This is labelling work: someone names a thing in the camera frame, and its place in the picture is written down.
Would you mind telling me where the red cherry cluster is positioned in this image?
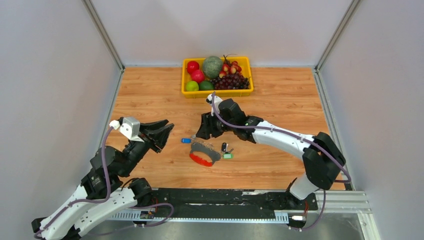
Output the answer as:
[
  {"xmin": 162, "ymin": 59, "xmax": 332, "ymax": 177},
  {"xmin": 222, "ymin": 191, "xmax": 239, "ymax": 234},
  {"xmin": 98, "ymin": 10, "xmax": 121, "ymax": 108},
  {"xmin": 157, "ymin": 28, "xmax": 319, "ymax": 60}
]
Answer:
[{"xmin": 218, "ymin": 55, "xmax": 242, "ymax": 79}]

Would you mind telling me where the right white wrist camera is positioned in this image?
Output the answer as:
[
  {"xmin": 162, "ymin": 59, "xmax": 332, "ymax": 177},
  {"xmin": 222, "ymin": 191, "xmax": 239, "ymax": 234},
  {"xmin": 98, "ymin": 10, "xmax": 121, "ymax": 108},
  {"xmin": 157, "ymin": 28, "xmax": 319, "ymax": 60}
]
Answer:
[{"xmin": 206, "ymin": 91, "xmax": 223, "ymax": 116}]

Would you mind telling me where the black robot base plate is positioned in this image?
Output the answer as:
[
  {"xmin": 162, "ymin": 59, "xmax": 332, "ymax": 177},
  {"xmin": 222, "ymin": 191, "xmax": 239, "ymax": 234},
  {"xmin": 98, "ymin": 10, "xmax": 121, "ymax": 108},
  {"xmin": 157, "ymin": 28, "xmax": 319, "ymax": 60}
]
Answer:
[{"xmin": 138, "ymin": 188, "xmax": 318, "ymax": 220}]

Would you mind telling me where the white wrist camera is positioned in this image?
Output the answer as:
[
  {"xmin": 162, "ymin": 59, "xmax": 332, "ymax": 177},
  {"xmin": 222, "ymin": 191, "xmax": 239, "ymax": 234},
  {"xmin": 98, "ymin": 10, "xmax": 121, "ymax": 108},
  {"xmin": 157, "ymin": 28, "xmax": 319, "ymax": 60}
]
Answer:
[
  {"xmin": 109, "ymin": 116, "xmax": 144, "ymax": 142},
  {"xmin": 206, "ymin": 91, "xmax": 223, "ymax": 116}
]

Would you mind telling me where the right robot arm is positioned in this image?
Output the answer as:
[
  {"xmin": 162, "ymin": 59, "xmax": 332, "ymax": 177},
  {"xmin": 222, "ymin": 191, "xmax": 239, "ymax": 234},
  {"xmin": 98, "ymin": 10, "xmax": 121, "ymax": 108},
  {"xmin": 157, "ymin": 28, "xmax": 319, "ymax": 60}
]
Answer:
[{"xmin": 195, "ymin": 94, "xmax": 346, "ymax": 209}]

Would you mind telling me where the pink red apple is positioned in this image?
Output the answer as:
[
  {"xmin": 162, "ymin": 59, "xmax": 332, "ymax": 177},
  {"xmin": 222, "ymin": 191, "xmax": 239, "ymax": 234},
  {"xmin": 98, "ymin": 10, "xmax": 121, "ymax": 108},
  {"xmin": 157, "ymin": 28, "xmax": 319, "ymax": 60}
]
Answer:
[{"xmin": 190, "ymin": 69, "xmax": 205, "ymax": 84}]

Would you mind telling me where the dark purple grape bunch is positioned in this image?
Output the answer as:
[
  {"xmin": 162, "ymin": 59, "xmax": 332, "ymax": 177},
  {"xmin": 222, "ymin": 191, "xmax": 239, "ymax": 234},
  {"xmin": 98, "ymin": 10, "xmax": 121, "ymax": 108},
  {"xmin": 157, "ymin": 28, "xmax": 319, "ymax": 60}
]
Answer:
[{"xmin": 209, "ymin": 73, "xmax": 251, "ymax": 90}]

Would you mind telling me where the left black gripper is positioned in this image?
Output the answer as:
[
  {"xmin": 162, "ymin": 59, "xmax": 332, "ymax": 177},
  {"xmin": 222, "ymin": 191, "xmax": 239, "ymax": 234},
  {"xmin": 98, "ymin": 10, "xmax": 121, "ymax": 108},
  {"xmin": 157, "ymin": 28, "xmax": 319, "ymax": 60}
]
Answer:
[{"xmin": 118, "ymin": 118, "xmax": 176, "ymax": 177}]

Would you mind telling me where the key with black tag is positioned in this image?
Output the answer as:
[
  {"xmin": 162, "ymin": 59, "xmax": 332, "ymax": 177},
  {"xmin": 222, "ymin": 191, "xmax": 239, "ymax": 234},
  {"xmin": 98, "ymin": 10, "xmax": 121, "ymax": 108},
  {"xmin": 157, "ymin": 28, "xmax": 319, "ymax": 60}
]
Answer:
[{"xmin": 221, "ymin": 142, "xmax": 229, "ymax": 154}]

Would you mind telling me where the key with blue tag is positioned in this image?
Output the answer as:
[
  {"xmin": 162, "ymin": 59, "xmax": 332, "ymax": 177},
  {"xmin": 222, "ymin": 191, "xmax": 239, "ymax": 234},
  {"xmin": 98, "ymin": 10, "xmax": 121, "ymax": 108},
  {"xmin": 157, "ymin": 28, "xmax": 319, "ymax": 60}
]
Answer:
[{"xmin": 180, "ymin": 135, "xmax": 196, "ymax": 144}]

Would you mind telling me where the light green lime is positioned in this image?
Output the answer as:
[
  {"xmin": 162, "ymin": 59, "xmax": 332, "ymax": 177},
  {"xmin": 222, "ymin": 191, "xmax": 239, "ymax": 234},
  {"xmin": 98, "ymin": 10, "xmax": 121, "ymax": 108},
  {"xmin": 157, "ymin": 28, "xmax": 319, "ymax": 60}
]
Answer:
[{"xmin": 185, "ymin": 80, "xmax": 200, "ymax": 92}]

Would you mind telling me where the dark green avocado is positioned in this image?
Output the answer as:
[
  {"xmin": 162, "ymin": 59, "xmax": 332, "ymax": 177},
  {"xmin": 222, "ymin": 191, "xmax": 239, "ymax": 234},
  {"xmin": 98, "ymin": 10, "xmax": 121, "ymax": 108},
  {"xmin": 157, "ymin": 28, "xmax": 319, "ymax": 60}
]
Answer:
[{"xmin": 198, "ymin": 80, "xmax": 215, "ymax": 91}]

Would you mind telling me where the slotted grey cable duct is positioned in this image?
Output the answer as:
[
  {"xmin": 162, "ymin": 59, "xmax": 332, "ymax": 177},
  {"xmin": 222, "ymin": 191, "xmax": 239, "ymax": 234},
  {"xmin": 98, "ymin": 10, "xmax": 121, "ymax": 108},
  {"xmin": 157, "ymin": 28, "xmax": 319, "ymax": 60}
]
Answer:
[{"xmin": 105, "ymin": 208, "xmax": 290, "ymax": 224}]

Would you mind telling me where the green melon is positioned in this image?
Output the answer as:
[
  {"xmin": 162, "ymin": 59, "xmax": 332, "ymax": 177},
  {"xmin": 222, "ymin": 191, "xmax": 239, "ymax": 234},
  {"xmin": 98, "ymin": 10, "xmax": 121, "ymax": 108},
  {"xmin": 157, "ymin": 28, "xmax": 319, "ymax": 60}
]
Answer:
[{"xmin": 202, "ymin": 56, "xmax": 224, "ymax": 79}]

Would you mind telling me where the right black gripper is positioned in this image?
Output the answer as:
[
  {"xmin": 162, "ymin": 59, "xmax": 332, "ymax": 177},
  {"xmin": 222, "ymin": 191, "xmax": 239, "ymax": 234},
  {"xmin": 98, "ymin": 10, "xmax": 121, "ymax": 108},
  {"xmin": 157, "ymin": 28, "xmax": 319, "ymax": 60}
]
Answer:
[{"xmin": 195, "ymin": 109, "xmax": 236, "ymax": 140}]

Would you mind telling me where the metal key organizer with rings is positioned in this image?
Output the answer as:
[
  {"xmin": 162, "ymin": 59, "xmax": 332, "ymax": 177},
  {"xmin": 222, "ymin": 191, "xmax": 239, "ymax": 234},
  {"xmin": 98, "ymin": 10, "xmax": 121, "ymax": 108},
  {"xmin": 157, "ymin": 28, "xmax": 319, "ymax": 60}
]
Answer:
[{"xmin": 189, "ymin": 139, "xmax": 222, "ymax": 167}]

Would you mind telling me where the yellow plastic fruit tray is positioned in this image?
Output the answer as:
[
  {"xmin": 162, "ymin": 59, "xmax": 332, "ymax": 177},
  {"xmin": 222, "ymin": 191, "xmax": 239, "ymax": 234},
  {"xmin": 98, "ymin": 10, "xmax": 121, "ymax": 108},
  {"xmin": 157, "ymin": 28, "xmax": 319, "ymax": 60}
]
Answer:
[{"xmin": 181, "ymin": 56, "xmax": 254, "ymax": 99}]

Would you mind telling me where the key with green tag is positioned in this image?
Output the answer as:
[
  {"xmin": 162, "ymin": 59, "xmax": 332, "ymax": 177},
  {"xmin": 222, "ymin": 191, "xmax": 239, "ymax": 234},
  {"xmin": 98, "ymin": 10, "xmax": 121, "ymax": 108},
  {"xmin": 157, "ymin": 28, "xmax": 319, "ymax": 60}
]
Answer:
[{"xmin": 222, "ymin": 148, "xmax": 234, "ymax": 159}]

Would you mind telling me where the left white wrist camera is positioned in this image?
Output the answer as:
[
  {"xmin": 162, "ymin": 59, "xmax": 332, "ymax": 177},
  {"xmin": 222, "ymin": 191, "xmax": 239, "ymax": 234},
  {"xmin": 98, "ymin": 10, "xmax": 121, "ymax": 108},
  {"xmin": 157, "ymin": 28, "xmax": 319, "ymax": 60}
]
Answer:
[{"xmin": 109, "ymin": 116, "xmax": 144, "ymax": 142}]

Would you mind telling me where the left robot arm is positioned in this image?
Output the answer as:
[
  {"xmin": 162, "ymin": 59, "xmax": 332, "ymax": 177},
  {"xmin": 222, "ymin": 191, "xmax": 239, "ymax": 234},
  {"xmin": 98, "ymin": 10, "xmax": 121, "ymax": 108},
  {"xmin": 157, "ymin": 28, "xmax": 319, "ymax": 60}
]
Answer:
[{"xmin": 31, "ymin": 117, "xmax": 175, "ymax": 240}]

